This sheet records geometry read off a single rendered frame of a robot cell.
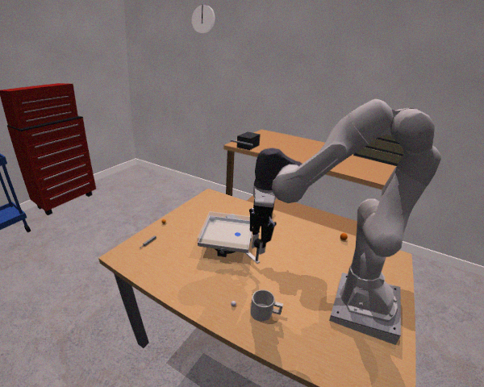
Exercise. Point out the dark grey mug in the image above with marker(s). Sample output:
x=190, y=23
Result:
x=263, y=312

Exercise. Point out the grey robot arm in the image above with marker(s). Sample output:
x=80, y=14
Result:
x=382, y=225

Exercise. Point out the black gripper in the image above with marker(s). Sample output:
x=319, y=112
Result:
x=258, y=220

